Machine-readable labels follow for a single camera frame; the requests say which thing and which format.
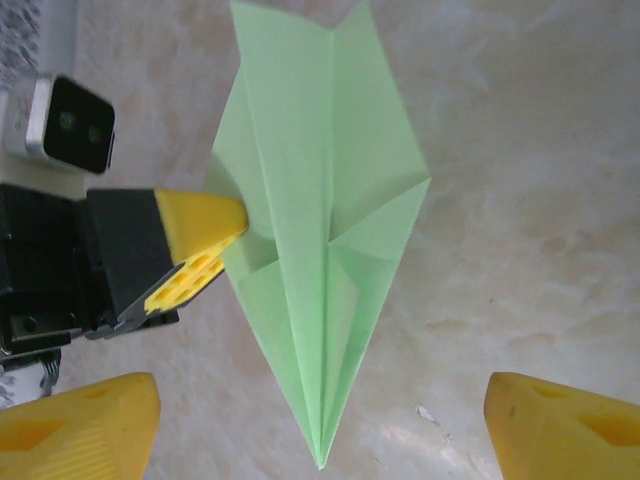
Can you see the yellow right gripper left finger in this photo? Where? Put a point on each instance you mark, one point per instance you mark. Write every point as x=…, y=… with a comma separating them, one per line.
x=80, y=435

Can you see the light green paper sheet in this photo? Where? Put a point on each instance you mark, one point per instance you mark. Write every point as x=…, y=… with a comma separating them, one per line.
x=310, y=200

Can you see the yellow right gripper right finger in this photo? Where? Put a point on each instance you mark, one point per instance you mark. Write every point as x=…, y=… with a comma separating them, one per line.
x=565, y=440

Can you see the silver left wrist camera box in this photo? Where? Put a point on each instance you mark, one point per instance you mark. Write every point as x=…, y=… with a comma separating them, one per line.
x=75, y=125

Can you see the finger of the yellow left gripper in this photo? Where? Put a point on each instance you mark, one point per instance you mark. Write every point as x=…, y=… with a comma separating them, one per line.
x=200, y=220
x=170, y=297

